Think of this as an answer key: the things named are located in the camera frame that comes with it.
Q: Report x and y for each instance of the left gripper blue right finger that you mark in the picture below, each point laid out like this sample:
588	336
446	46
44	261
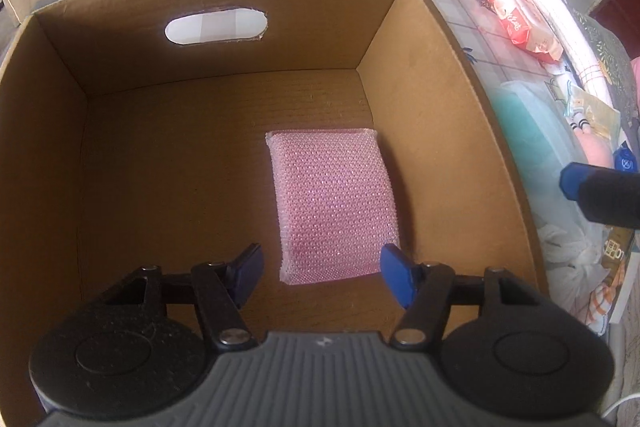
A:
401	275

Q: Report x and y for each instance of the red wet wipes pack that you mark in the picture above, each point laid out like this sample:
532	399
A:
527	29

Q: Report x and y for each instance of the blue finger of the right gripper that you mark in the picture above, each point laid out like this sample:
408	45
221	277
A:
573	176

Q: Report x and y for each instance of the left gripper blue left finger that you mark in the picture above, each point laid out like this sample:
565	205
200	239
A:
243	274

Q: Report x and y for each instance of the gold tissue pack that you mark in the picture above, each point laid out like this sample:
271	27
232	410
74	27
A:
615	249

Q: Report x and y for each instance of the white tied plastic bag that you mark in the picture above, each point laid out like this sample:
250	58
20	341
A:
542	144

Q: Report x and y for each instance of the white rolled blanket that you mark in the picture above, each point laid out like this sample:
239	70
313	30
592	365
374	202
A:
561	20

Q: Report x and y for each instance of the pink plush pig toy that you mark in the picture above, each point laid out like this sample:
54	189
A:
595	148

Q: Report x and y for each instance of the orange striped towel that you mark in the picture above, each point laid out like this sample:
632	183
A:
596	309

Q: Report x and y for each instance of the pink scrubbing sponge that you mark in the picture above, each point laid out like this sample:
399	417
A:
335	204

